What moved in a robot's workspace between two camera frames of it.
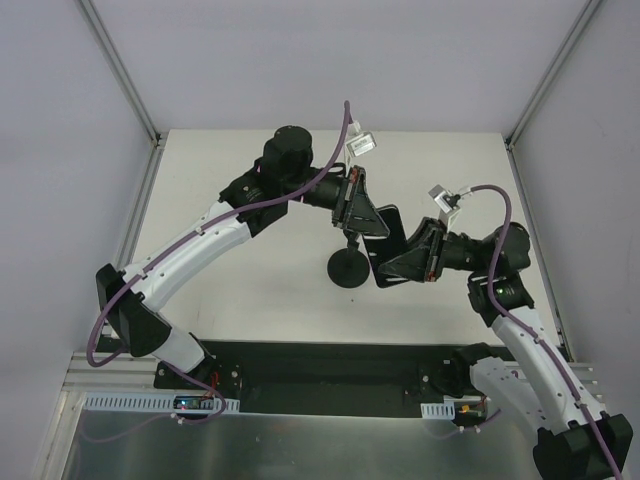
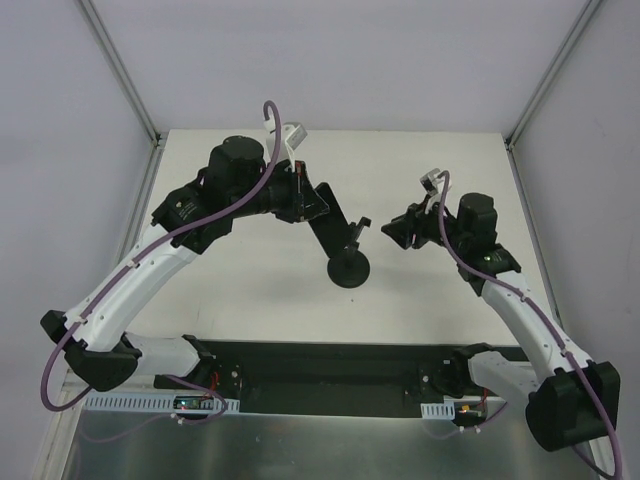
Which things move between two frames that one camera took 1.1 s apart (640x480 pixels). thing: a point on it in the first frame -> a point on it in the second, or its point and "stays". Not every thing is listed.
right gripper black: [435, 255] -> [414, 226]
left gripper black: [348, 198] -> [304, 195]
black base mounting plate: [322, 377] stays
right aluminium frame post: [582, 21] stays
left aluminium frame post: [121, 66] stays
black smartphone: [379, 248] -> [331, 229]
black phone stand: [348, 267] stays
